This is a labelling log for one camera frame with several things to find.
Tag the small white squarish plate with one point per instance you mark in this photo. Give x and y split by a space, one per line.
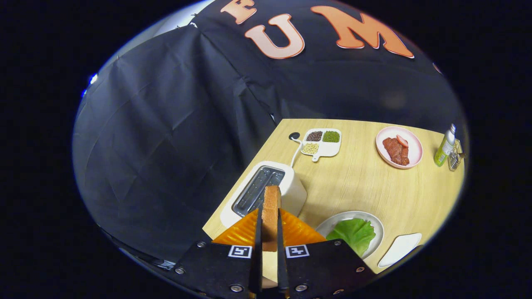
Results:
399 249

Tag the black backdrop cloth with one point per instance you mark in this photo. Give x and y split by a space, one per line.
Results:
166 145

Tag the green lettuce leaf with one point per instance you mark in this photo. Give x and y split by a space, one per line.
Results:
353 234

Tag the toasted bread slice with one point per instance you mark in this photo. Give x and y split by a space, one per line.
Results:
271 216

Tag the white toaster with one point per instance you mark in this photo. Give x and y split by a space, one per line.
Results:
293 191

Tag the silver bottle green label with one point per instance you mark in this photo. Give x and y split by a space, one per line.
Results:
444 149

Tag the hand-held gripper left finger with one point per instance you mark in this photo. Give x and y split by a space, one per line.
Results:
258 257

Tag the white divided seasoning tray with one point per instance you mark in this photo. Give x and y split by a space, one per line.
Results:
328 148

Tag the white round plate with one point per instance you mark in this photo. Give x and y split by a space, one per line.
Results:
328 224

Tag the red meat slices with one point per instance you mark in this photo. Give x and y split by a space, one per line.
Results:
395 151

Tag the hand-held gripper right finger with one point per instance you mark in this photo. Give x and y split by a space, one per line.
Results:
282 257

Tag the pink round plate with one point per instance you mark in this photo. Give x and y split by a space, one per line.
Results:
415 149

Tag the red sausage piece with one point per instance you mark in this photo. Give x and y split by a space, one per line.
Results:
402 140

